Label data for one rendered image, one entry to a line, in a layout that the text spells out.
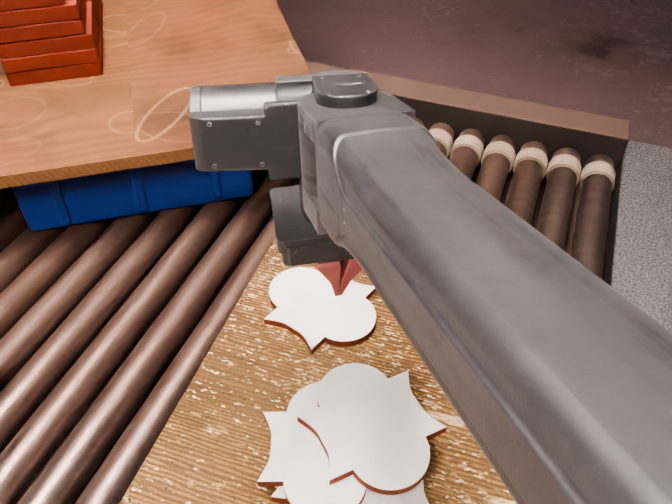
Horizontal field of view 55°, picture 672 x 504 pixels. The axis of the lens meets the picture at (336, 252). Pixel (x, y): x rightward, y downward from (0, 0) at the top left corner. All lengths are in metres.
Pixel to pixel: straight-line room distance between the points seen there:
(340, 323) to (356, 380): 0.10
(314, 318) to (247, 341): 0.08
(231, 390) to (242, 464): 0.08
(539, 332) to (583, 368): 0.02
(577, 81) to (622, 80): 0.21
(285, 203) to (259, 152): 0.10
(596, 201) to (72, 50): 0.76
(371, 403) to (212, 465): 0.16
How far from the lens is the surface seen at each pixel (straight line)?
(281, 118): 0.41
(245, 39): 1.06
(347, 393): 0.62
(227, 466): 0.63
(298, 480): 0.59
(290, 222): 0.50
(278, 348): 0.70
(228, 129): 0.42
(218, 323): 0.76
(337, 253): 0.50
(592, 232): 0.92
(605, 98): 3.18
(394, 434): 0.60
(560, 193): 0.97
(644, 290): 0.87
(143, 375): 0.74
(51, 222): 0.92
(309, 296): 0.74
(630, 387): 0.17
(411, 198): 0.26
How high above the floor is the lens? 1.49
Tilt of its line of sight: 44 degrees down
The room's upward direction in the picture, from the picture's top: straight up
